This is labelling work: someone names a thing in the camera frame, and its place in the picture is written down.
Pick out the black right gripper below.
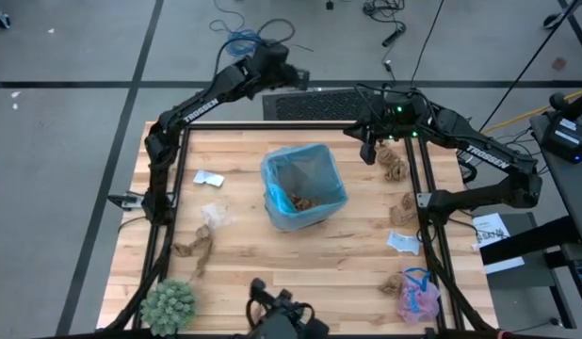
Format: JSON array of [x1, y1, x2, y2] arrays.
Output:
[[343, 92, 397, 166]]

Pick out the double-clump brown paper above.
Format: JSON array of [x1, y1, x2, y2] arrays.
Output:
[[375, 143, 411, 184]]

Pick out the white printed paper receipt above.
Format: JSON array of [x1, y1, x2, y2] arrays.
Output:
[[385, 230, 422, 257]]

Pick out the white torn paper wrapper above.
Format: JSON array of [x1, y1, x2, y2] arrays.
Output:
[[192, 169, 226, 188]]

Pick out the pink plastic bag blue handles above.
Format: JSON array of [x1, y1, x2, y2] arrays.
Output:
[[396, 266, 442, 326]]

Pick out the clear plastic wrapper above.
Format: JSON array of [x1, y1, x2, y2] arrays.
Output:
[[200, 202, 230, 231]]

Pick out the long brown paper strip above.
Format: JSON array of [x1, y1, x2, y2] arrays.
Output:
[[171, 223, 216, 280]]

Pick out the blue plastic bin liner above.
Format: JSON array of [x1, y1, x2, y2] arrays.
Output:
[[260, 142, 349, 233]]

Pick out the black perforated computer case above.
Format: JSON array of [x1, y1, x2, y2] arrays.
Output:
[[262, 88, 375, 122]]

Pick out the black power strip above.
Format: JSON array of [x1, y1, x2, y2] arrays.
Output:
[[380, 23, 408, 49]]

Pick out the white printed paper sheet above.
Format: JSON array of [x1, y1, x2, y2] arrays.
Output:
[[470, 212, 526, 276]]

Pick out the black flat bar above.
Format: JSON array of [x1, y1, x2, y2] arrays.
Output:
[[478, 215, 582, 266]]

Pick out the black desk device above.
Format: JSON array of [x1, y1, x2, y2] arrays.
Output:
[[540, 91, 582, 165]]

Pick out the grey-topped black desk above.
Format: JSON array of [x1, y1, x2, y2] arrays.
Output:
[[528, 112, 582, 250]]

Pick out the green plant in white pot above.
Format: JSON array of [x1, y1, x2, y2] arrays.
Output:
[[138, 278, 199, 338]]

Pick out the black aluminium table frame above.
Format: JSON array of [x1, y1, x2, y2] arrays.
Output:
[[105, 121, 497, 339]]

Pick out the blue coiled cable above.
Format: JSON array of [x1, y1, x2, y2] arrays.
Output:
[[208, 0, 267, 58]]

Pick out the thin black hanging cable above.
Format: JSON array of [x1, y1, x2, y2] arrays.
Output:
[[410, 0, 446, 89], [478, 0, 582, 133]]

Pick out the yellow cable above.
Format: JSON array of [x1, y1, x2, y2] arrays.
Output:
[[481, 86, 582, 137]]

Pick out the black camera rig with cables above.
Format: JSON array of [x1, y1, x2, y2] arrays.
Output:
[[245, 277, 331, 339]]

